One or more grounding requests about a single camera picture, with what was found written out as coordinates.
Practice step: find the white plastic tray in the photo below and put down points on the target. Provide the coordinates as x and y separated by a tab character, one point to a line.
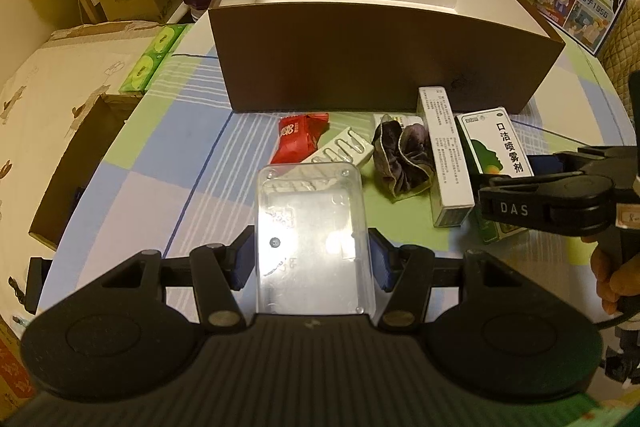
345	148

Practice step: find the person's right hand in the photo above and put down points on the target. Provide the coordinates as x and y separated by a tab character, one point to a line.
606	279

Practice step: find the dark velvet scrunchie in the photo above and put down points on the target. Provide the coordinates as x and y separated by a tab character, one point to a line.
400	157

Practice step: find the open dark cardboard box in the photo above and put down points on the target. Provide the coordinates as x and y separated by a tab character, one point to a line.
75	167

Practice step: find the green tissue multipack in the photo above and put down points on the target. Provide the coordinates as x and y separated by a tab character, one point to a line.
150	62

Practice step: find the clear plastic box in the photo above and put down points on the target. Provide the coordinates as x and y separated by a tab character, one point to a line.
310	232

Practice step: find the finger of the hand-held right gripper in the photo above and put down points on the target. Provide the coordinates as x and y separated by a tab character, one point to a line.
547	164

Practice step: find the white tall carton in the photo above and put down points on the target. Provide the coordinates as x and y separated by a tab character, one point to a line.
447	157

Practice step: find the brown storage box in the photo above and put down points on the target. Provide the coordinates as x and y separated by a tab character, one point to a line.
350	57

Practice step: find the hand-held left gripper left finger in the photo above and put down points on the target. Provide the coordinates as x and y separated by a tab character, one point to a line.
244	259

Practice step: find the beige quilted cushion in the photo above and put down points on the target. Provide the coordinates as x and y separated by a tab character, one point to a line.
622	52

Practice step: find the green white spray carton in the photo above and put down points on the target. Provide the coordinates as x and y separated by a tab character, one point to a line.
495	147

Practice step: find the black object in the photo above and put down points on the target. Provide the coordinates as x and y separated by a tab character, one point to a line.
37	284

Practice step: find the orange printed carton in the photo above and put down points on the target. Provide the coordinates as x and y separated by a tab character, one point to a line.
15	367

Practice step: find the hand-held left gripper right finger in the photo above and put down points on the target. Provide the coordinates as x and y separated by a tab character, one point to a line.
380	262

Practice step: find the red snack packet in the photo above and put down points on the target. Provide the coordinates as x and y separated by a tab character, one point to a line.
297	137

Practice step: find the beige printed blanket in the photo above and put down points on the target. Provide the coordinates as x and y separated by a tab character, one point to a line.
50	82

